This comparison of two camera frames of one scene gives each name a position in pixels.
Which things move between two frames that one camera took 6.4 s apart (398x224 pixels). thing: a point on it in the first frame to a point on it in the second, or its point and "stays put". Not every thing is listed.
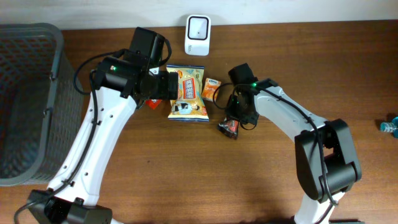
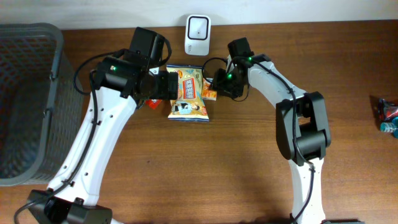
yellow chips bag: (190, 105) stays put
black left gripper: (171, 84) stays put
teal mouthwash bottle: (391, 127) stays put
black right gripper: (237, 116) to (219, 83)
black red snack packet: (230, 126) to (387, 110)
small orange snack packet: (209, 89) stays put
